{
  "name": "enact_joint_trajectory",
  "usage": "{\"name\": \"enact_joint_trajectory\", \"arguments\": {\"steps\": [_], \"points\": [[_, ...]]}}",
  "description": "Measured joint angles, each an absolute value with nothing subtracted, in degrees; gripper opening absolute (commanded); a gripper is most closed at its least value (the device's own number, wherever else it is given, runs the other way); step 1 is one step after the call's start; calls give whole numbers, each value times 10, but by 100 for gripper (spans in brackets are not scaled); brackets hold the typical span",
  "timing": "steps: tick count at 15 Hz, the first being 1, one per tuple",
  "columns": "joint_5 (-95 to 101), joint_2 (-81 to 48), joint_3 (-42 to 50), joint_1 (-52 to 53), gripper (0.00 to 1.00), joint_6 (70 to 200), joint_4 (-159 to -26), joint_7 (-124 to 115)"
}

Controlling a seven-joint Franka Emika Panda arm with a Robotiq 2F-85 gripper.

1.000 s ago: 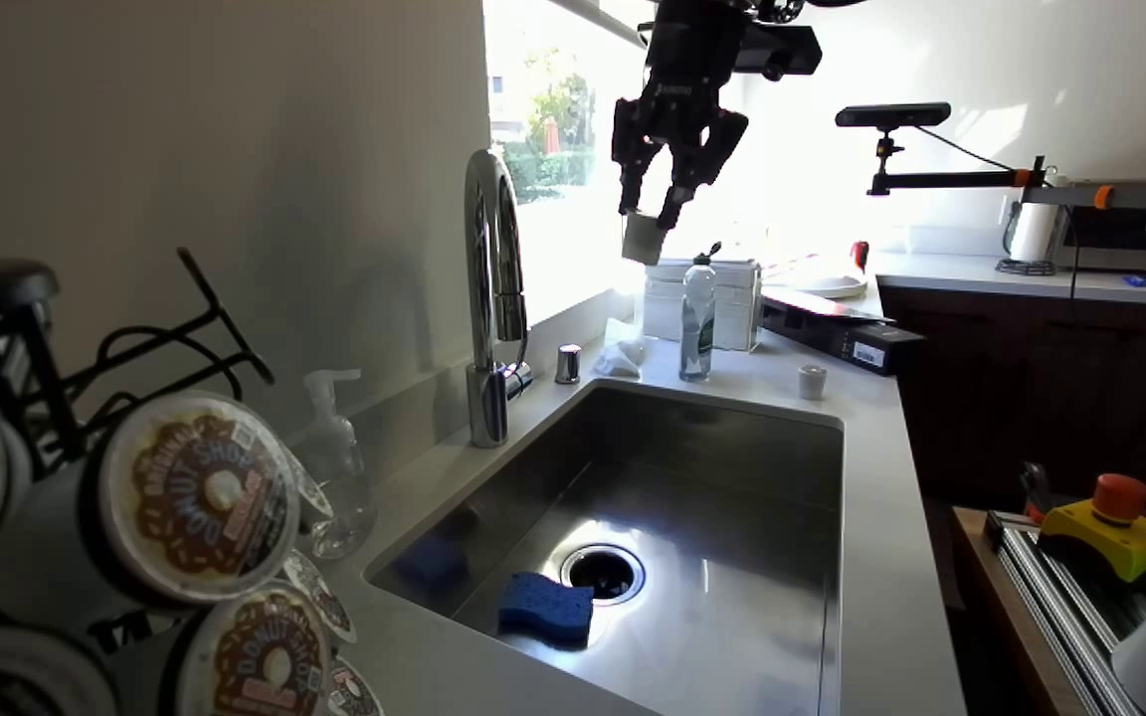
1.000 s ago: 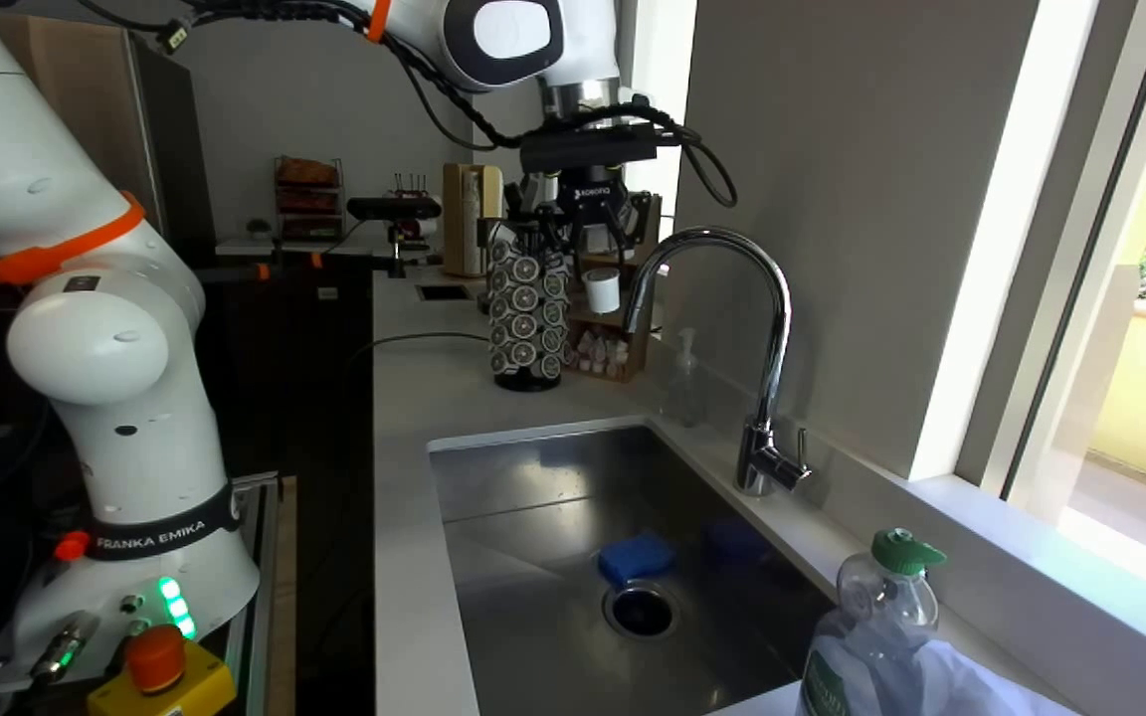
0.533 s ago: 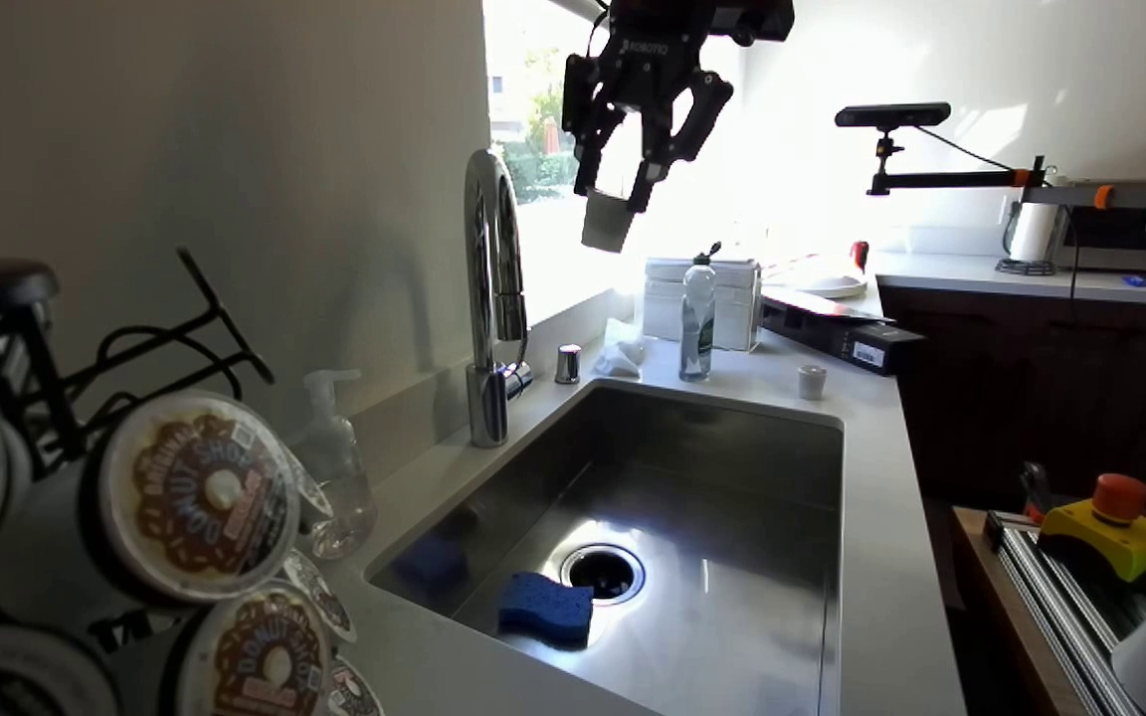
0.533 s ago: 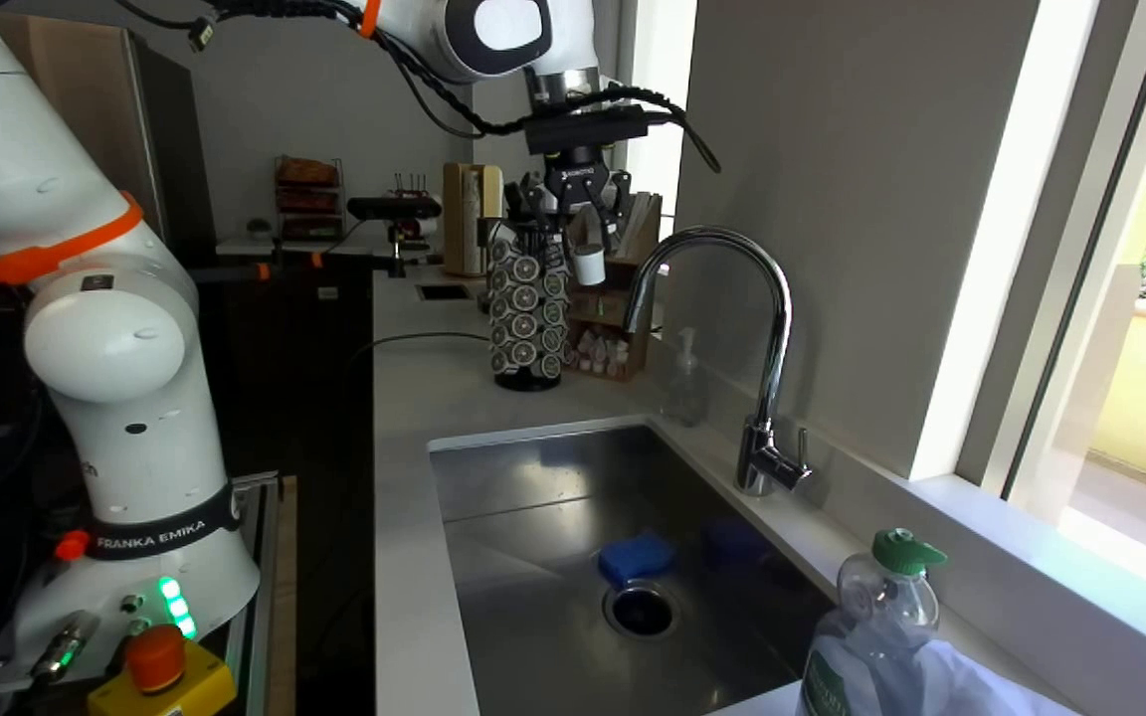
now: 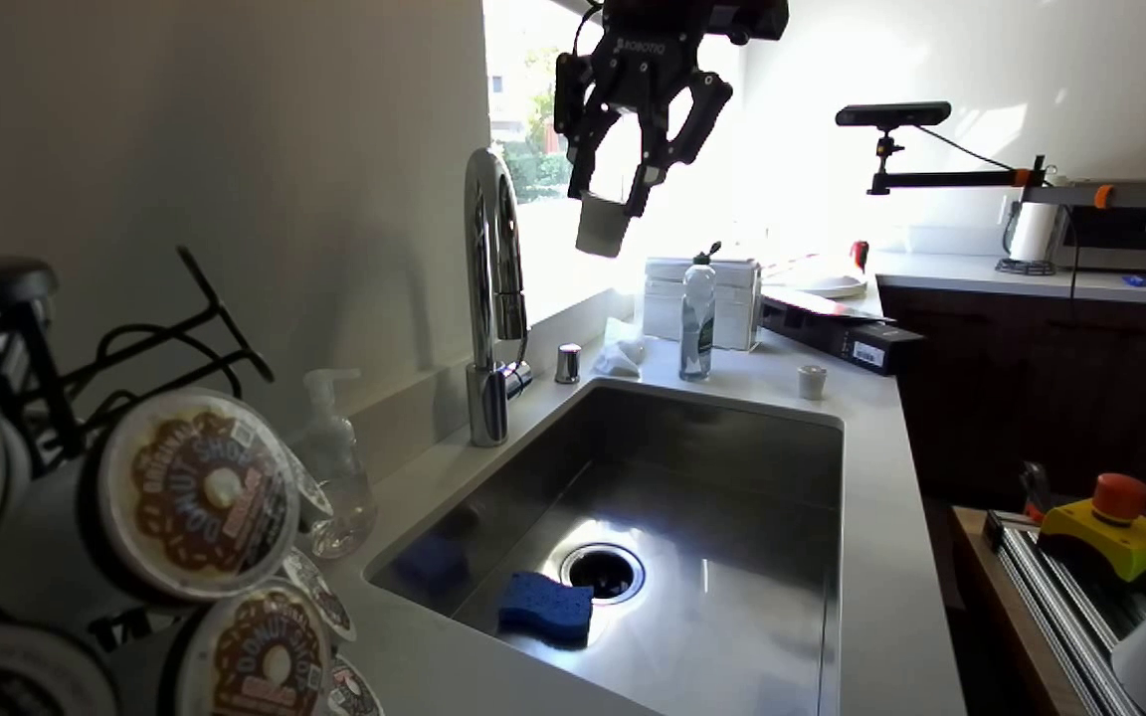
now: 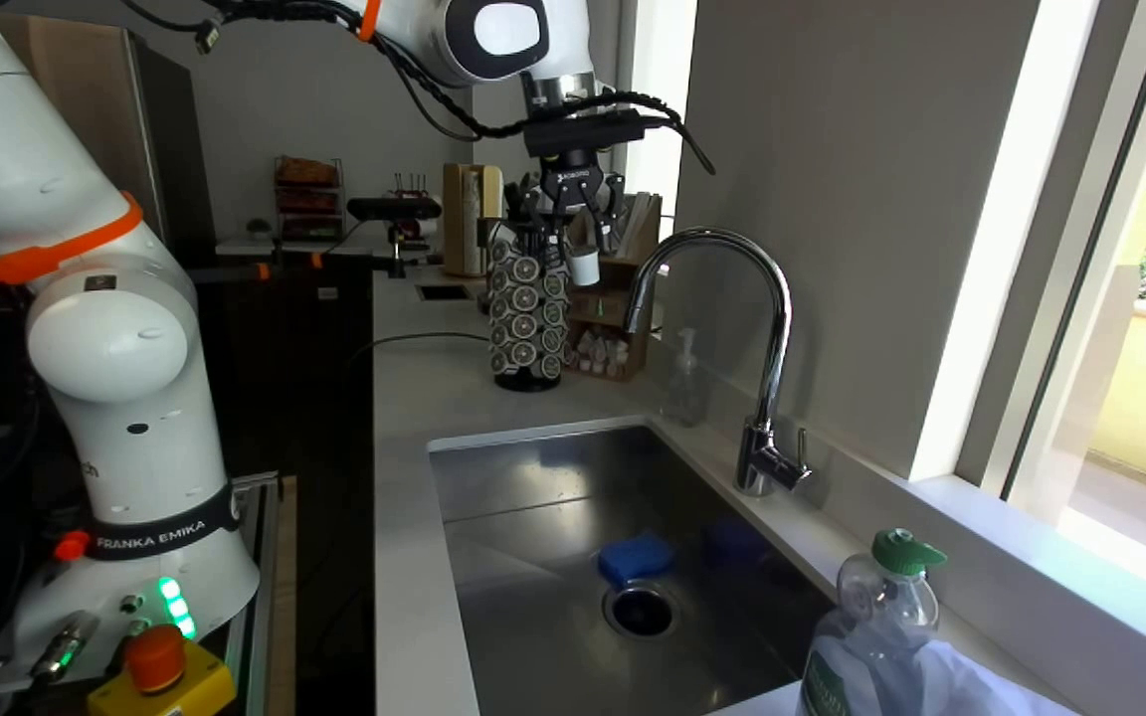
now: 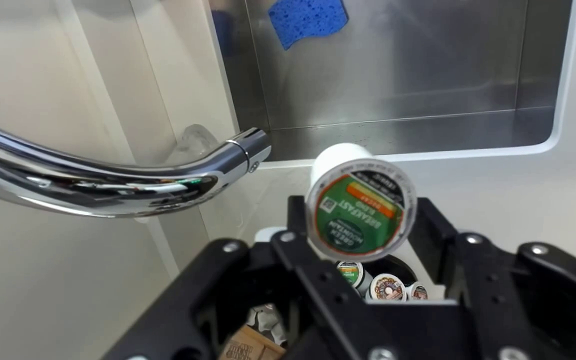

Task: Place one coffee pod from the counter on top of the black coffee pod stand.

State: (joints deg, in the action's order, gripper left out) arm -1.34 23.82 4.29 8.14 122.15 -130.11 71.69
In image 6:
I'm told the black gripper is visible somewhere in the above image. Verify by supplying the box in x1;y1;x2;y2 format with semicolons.
536;147;621;273

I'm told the black coffee pod stand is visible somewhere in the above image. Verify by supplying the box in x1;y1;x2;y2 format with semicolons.
483;233;576;396

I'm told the beige paper roll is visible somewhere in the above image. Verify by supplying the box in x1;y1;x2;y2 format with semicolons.
443;157;508;281

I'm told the clear soap dispenser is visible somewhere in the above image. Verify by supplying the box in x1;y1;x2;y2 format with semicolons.
662;321;720;433

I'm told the chrome faucet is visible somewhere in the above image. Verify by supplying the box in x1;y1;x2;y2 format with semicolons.
621;228;820;501

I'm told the stainless steel sink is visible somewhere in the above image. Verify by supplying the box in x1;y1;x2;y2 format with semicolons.
426;413;875;716

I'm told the blue sponge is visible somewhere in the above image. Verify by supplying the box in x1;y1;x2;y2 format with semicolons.
594;530;682;592

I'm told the round sink drain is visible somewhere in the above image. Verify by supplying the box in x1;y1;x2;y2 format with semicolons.
600;586;682;641

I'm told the green cap dish soap bottle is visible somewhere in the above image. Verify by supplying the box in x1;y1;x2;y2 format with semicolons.
794;523;951;716

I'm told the window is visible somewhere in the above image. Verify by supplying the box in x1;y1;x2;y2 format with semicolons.
906;0;1146;628

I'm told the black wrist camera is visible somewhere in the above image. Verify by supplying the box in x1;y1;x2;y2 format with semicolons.
520;102;654;155

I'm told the black stereo camera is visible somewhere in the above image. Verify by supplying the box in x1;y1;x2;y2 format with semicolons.
342;189;446;228

